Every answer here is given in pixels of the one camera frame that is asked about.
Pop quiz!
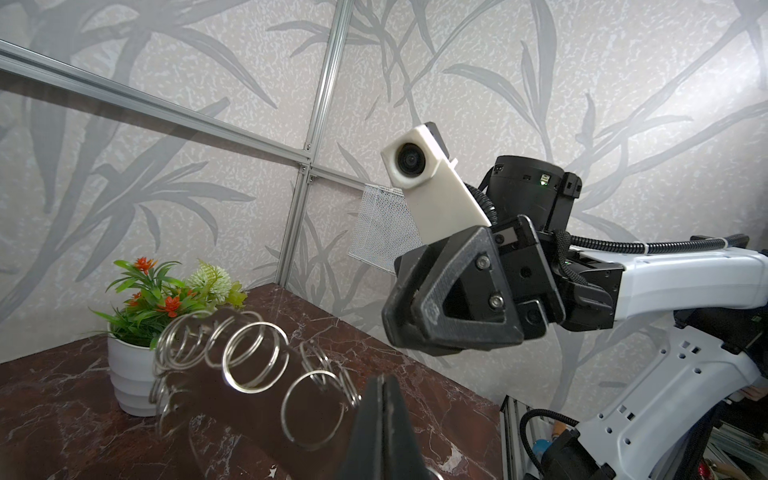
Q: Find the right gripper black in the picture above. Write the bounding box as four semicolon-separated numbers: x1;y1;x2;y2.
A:
382;215;624;356

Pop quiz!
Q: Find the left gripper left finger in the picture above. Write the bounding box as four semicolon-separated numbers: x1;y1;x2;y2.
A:
337;376;384;480

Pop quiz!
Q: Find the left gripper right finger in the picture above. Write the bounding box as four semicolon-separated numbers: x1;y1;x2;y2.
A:
382;376;432;480

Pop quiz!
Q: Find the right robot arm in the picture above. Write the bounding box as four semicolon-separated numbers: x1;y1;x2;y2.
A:
383;144;767;479

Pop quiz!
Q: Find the white pot artificial plant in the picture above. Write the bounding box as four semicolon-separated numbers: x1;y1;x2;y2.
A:
97;257;246;418

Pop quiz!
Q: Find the white wire mesh basket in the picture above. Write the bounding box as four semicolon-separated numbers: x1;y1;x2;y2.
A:
348;184;423;274

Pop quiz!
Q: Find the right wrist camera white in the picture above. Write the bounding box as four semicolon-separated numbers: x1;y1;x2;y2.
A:
381;122;496;244

